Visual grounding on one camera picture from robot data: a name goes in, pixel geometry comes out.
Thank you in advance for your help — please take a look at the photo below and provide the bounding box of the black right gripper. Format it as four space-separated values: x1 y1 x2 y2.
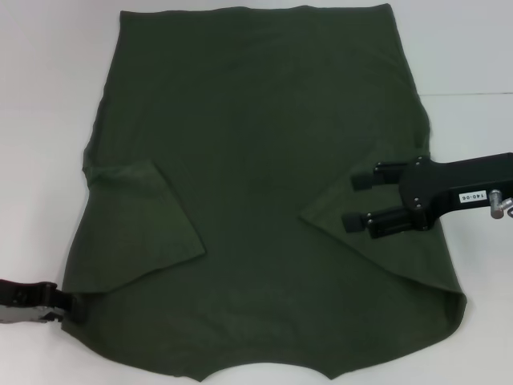
342 152 513 241

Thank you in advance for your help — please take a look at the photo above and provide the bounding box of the dark green shirt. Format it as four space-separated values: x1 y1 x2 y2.
59 2 468 380

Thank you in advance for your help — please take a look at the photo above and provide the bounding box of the right arm silver cable connector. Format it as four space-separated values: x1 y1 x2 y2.
488 188 513 220

